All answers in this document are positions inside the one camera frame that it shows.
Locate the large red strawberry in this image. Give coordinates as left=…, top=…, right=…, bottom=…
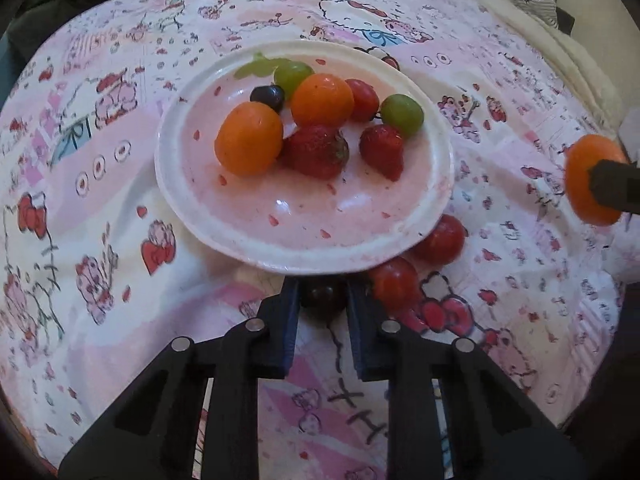
left=282, top=125, right=350, bottom=181

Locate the small red strawberry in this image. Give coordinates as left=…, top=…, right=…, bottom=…
left=359, top=125, right=406, bottom=182

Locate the pink strawberry-print plate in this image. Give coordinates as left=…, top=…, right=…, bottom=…
left=154, top=40, right=456, bottom=276

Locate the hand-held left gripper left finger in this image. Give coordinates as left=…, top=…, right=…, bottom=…
left=59, top=280, right=301, bottom=480

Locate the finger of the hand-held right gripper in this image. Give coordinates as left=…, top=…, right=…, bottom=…
left=587, top=159, right=640, bottom=214

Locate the green grape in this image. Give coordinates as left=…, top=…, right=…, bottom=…
left=273, top=60, right=316, bottom=101
left=380, top=94, right=425, bottom=137

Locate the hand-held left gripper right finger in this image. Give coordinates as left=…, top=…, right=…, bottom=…
left=346, top=280, right=588, bottom=480

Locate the cream blanket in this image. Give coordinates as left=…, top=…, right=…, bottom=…
left=462, top=0, right=632, bottom=128

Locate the orange mandarin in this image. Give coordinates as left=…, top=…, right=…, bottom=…
left=215, top=101, right=284, bottom=177
left=291, top=73, right=355, bottom=128
left=565, top=135, right=630, bottom=226

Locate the pink cartoon printed blanket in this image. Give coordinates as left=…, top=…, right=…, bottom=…
left=0, top=0, right=626, bottom=480

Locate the dark bag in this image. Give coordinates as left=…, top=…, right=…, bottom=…
left=0, top=0, right=118, bottom=61

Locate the dark purple grape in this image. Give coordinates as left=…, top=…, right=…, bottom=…
left=250, top=85, right=286, bottom=112
left=299, top=282, right=348, bottom=321

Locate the red cherry tomato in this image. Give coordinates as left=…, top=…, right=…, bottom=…
left=370, top=257, right=420, bottom=311
left=346, top=78, right=381, bottom=122
left=412, top=214, right=467, bottom=266

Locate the striped cloth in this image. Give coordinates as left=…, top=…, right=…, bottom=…
left=505, top=0, right=562, bottom=27

